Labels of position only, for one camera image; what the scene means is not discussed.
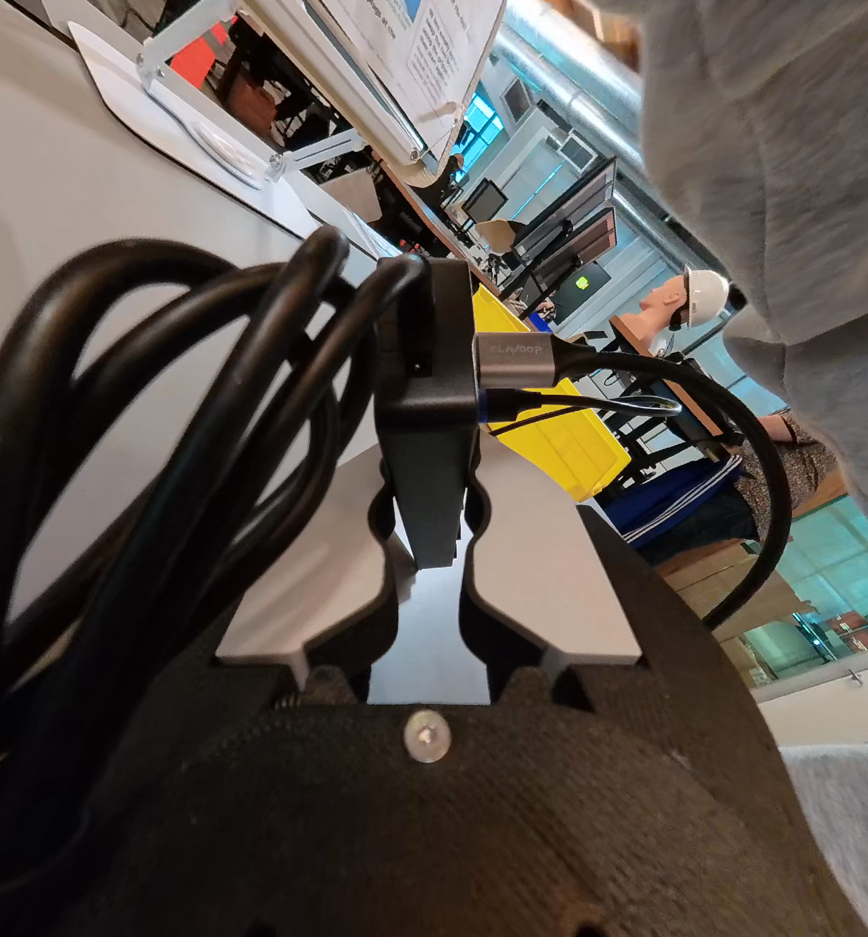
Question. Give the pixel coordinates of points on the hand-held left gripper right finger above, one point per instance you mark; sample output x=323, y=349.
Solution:
x=551, y=571

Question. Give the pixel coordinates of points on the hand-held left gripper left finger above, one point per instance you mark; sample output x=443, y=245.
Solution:
x=309, y=578

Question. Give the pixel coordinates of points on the black USB hub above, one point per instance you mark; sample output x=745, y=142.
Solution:
x=427, y=454

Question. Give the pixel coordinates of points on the person's right forearm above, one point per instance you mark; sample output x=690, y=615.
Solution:
x=785, y=183

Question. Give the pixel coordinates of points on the yellow plastic bin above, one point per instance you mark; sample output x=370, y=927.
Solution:
x=558, y=454

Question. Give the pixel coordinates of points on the blue striped jacket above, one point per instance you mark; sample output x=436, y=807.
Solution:
x=683, y=505

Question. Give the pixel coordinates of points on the mannequin head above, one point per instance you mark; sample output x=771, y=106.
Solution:
x=661, y=307

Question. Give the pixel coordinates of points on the white hard hat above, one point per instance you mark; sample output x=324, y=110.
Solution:
x=708, y=293

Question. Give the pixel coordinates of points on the white card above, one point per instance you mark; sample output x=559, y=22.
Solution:
x=346, y=197

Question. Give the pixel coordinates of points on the red plastic bin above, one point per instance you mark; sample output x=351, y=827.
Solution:
x=200, y=55

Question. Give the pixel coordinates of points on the silver ventilation duct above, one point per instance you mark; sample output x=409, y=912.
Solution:
x=566, y=88

